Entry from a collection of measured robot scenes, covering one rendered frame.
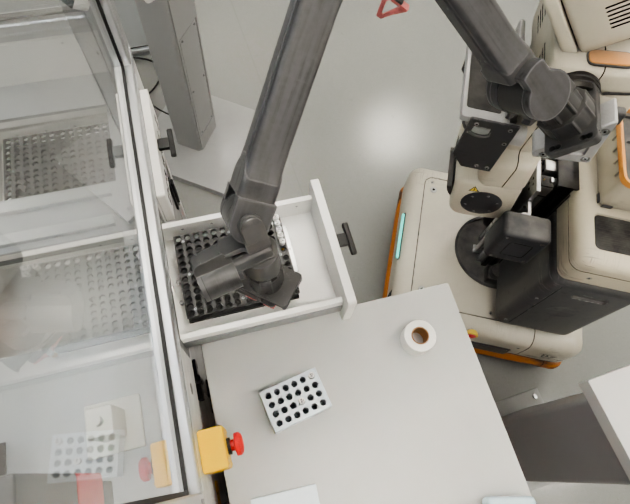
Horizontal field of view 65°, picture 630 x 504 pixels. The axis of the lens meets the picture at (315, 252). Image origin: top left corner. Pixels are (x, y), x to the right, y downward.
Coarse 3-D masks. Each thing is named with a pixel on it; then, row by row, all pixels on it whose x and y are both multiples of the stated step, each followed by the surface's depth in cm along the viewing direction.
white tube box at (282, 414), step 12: (288, 384) 100; (300, 384) 101; (312, 384) 104; (264, 396) 99; (276, 396) 99; (288, 396) 103; (300, 396) 100; (312, 396) 101; (324, 396) 100; (276, 408) 98; (288, 408) 99; (300, 408) 99; (312, 408) 102; (324, 408) 99; (276, 420) 97; (288, 420) 101; (300, 420) 98; (276, 432) 98
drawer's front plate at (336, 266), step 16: (320, 192) 104; (320, 208) 103; (320, 224) 105; (320, 240) 109; (336, 240) 100; (336, 256) 98; (336, 272) 99; (336, 288) 103; (352, 288) 96; (352, 304) 95
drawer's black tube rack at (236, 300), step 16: (272, 224) 103; (192, 240) 101; (208, 240) 105; (176, 256) 99; (192, 272) 98; (192, 288) 97; (192, 304) 95; (208, 304) 99; (224, 304) 96; (240, 304) 96; (256, 304) 99; (192, 320) 97
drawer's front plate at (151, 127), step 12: (144, 96) 111; (144, 108) 110; (144, 120) 109; (156, 120) 119; (156, 132) 112; (156, 144) 106; (156, 156) 105; (156, 168) 104; (156, 180) 103; (156, 192) 102; (168, 192) 110; (168, 204) 105; (168, 216) 109
